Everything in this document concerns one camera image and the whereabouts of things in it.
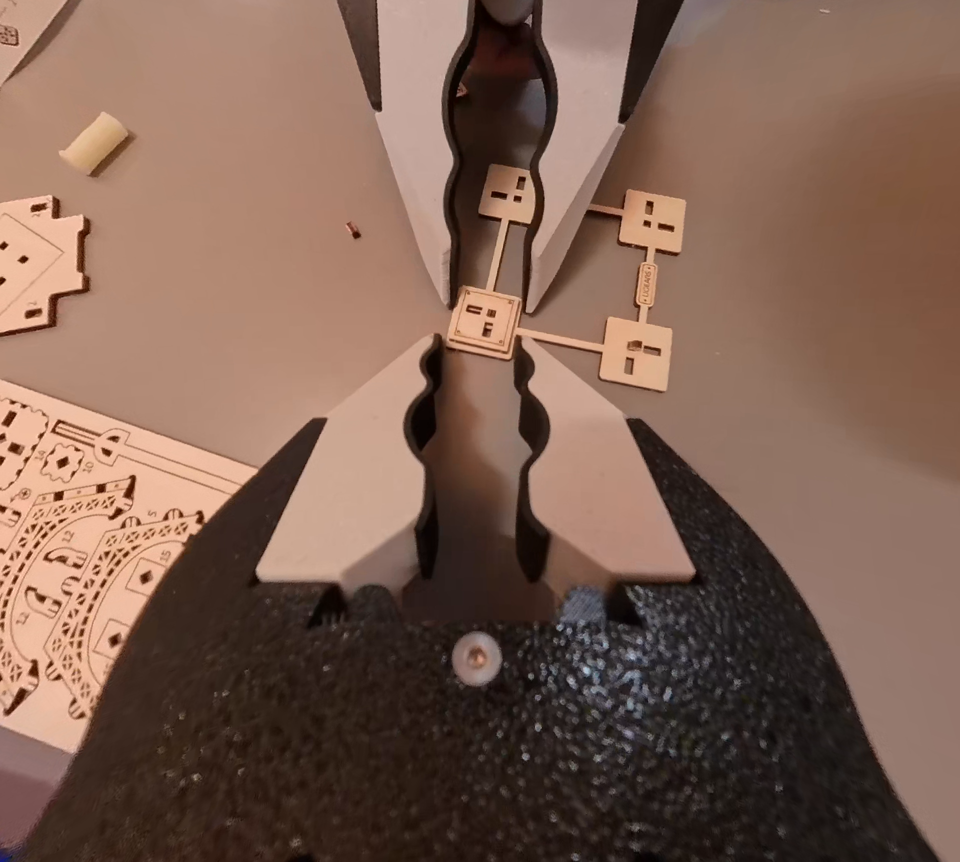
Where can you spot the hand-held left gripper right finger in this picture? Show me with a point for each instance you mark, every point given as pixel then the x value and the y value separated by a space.
pixel 607 502

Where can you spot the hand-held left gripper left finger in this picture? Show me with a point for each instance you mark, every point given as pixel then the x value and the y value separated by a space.
pixel 352 502

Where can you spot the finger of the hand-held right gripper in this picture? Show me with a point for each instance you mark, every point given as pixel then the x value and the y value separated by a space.
pixel 412 14
pixel 592 52

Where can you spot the wooden frame with four squares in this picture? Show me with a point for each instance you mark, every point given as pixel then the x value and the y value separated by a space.
pixel 671 247

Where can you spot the laser-cut wooden puzzle sheet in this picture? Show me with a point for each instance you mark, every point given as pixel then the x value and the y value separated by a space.
pixel 202 472

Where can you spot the pale wax cylinder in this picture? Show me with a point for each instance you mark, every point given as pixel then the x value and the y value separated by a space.
pixel 94 143

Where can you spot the cross-shaped wooden panel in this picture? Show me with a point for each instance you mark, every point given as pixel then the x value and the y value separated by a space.
pixel 67 277

